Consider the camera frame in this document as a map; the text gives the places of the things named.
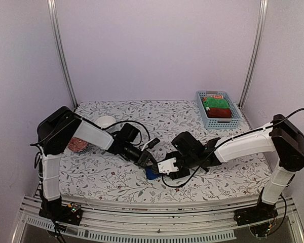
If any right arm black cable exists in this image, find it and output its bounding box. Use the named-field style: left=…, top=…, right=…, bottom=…
left=162, top=108, right=304, bottom=188

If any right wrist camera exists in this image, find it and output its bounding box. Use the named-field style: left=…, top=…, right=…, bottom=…
left=157, top=157, right=179, bottom=175

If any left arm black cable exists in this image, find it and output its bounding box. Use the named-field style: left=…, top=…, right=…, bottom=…
left=29, top=120, right=150, bottom=173

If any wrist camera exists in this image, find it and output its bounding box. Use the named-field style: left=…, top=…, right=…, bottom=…
left=141, top=138, right=160, bottom=151
left=157, top=157, right=179, bottom=175

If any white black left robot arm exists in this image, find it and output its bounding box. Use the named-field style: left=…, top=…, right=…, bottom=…
left=34, top=106, right=157, bottom=220

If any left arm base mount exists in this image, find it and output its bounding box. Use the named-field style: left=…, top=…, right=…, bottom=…
left=39, top=201, right=83, bottom=226

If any blue towel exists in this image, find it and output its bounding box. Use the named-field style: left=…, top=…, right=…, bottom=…
left=145, top=168, right=161, bottom=180

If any orange patterned rolled towel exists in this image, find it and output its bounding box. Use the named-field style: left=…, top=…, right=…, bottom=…
left=202, top=95, right=224, bottom=102

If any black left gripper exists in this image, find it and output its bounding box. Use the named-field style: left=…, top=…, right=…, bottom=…
left=122, top=142, right=156, bottom=171

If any light blue plastic basket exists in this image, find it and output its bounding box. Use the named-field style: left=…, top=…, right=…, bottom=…
left=196, top=91, right=242, bottom=129

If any dark red towel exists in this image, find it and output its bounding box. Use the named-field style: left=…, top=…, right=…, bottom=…
left=207, top=108, right=232, bottom=118

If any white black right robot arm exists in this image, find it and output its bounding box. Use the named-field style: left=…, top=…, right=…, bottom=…
left=159, top=114, right=304, bottom=222

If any aluminium front table rail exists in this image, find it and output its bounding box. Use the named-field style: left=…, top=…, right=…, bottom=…
left=11, top=193, right=304, bottom=243

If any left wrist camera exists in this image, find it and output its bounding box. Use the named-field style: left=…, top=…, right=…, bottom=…
left=141, top=138, right=160, bottom=151

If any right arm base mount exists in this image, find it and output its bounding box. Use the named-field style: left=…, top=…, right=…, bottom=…
left=234, top=201, right=278, bottom=238

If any right aluminium frame post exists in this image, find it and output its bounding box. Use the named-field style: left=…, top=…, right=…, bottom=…
left=239, top=0, right=269, bottom=110

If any green rolled towel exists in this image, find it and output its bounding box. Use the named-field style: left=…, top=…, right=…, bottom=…
left=202, top=97, right=230, bottom=110

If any left aluminium frame post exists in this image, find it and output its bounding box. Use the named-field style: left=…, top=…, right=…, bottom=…
left=47, top=0, right=79, bottom=108

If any aluminium frame post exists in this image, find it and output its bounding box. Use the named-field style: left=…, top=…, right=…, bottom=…
left=47, top=0, right=79, bottom=108
left=239, top=0, right=269, bottom=110

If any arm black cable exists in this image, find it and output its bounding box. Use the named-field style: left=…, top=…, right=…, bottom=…
left=29, top=120, right=150, bottom=173
left=162, top=108, right=304, bottom=188

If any white bowl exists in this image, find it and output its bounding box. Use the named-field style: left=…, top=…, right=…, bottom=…
left=94, top=115, right=116, bottom=128

